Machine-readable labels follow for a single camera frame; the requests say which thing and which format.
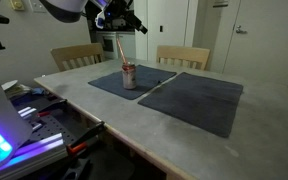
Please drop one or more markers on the small blue object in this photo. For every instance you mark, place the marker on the small blue object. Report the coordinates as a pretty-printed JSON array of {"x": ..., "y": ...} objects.
[{"x": 38, "y": 91}]

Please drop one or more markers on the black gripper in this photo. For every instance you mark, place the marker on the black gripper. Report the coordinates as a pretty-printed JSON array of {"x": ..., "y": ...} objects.
[{"x": 117, "y": 10}]

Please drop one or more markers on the beige wall thermostat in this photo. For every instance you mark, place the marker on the beige wall thermostat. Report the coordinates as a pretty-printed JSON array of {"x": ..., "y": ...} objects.
[{"x": 17, "y": 4}]

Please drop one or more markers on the small aluminium block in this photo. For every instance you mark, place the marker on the small aluminium block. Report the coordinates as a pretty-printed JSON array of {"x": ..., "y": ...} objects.
[{"x": 37, "y": 126}]

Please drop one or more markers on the white room door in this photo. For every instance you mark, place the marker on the white room door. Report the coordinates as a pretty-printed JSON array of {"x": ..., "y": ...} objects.
[{"x": 267, "y": 40}]

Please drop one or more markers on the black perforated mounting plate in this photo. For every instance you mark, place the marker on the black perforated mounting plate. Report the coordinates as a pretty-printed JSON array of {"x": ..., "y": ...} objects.
[{"x": 54, "y": 128}]

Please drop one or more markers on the red plastic straw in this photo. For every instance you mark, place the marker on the red plastic straw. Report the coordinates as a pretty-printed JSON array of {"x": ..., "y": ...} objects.
[{"x": 121, "y": 50}]

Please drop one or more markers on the light wooden slat-back chair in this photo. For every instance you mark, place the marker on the light wooden slat-back chair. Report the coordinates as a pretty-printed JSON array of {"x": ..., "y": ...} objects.
[
  {"x": 184, "y": 51},
  {"x": 74, "y": 51}
]

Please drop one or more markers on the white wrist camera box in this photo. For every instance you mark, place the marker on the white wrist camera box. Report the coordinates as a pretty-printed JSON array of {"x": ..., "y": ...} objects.
[{"x": 100, "y": 21}]

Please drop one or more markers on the white light switch plate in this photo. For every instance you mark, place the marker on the white light switch plate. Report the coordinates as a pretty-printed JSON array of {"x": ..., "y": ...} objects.
[{"x": 37, "y": 6}]

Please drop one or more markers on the long aluminium mounting rail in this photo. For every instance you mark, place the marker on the long aluminium mounting rail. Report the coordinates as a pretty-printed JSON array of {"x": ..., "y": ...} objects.
[{"x": 37, "y": 153}]

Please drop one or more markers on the short aluminium profile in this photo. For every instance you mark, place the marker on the short aluminium profile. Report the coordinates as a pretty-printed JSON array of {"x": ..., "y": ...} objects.
[{"x": 27, "y": 112}]

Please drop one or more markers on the dark blue cloth placemat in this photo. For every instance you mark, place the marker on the dark blue cloth placemat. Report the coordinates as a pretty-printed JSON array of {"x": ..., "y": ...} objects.
[
  {"x": 157, "y": 75},
  {"x": 197, "y": 103}
]

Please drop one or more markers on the black bracket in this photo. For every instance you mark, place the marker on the black bracket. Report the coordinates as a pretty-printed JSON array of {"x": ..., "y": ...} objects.
[{"x": 77, "y": 168}]

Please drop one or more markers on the stack of papers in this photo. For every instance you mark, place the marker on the stack of papers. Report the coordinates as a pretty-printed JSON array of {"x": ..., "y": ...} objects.
[{"x": 19, "y": 91}]

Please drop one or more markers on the red and white soda can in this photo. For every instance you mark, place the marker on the red and white soda can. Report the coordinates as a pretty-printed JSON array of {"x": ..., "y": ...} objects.
[{"x": 129, "y": 78}]

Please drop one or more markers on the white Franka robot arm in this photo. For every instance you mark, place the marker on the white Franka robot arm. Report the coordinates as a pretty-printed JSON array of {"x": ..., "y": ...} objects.
[{"x": 4, "y": 106}]

